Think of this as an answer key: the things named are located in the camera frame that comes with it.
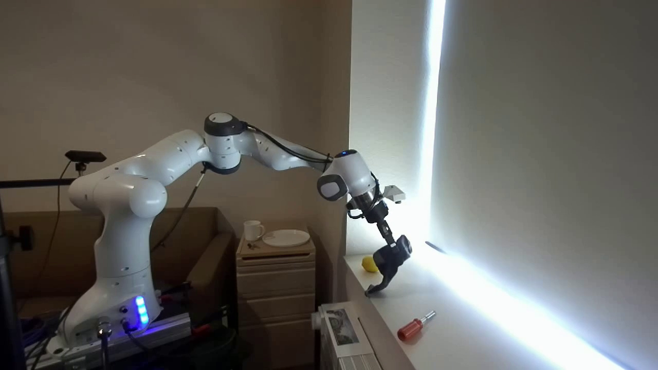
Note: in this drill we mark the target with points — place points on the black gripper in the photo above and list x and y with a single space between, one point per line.
373 209

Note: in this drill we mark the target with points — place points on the black sock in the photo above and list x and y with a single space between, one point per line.
390 259

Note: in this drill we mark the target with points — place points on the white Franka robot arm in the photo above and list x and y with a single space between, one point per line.
129 206

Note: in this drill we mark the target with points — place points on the white round plate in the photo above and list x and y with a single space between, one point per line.
287 238

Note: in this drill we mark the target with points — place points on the yellow lemon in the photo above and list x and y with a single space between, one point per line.
368 265

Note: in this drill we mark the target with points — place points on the light wooden dresser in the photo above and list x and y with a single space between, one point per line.
274 302

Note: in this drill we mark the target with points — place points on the white mug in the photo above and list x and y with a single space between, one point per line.
254 231

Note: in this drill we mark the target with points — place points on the white roller blind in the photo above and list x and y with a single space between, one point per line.
548 137

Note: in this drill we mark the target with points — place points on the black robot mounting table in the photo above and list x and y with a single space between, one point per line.
206 352

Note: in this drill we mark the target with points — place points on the black horizontal stand pole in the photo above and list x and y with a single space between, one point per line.
34 184

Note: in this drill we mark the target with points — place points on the light wrist camera box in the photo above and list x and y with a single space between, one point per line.
392 194

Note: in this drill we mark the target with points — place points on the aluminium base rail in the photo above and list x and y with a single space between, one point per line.
102 346

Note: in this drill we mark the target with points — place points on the black camera on stand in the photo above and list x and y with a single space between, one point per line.
83 157

